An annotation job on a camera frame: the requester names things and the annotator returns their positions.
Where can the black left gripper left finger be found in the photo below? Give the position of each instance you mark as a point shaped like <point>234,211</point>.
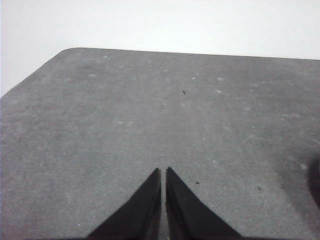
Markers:
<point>140,212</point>

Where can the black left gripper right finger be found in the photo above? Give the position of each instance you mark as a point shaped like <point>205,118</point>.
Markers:
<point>190,215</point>

